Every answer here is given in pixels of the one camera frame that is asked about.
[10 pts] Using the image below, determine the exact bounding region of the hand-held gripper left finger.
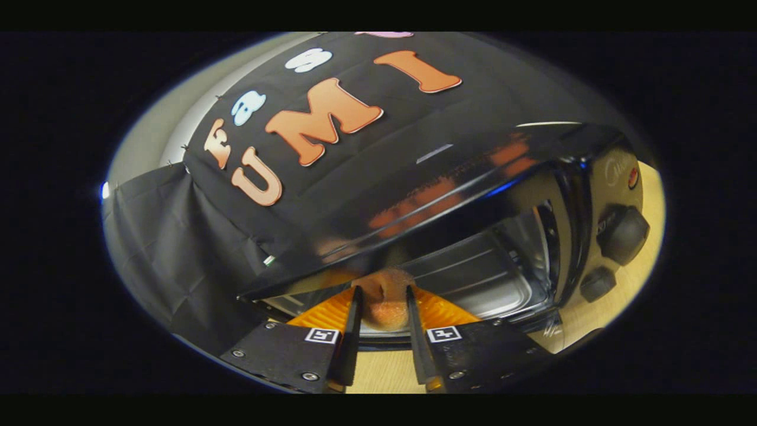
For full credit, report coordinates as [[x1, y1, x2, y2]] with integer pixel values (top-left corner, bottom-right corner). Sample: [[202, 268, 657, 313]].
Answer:
[[220, 285, 364, 394]]

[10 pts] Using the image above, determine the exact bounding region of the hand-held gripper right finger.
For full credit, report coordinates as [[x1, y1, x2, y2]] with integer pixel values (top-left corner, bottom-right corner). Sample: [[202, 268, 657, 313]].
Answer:
[[406, 285, 554, 394]]

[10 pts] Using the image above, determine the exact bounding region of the round bread bun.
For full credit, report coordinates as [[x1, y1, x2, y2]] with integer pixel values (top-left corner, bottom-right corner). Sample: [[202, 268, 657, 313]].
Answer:
[[353, 267, 418, 332]]

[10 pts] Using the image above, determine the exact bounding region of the black toaster oven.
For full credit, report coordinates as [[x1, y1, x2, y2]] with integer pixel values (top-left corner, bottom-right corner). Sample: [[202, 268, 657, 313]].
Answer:
[[237, 121, 651, 356]]

